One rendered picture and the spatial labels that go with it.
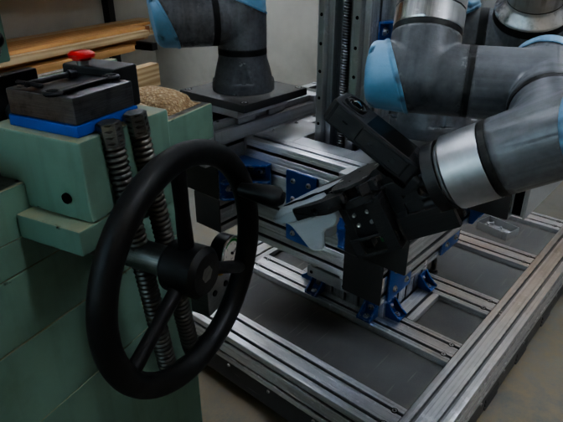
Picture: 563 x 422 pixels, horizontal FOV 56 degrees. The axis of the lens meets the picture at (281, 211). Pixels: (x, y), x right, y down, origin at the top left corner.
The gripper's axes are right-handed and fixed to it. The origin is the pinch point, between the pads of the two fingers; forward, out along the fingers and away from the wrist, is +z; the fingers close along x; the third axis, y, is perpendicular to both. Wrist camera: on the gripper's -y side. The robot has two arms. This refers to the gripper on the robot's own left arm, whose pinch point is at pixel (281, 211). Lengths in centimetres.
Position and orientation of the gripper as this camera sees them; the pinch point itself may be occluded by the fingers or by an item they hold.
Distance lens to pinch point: 63.4
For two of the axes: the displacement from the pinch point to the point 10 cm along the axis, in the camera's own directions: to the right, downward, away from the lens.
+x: 4.5, -4.0, 8.0
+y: 4.5, 8.7, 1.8
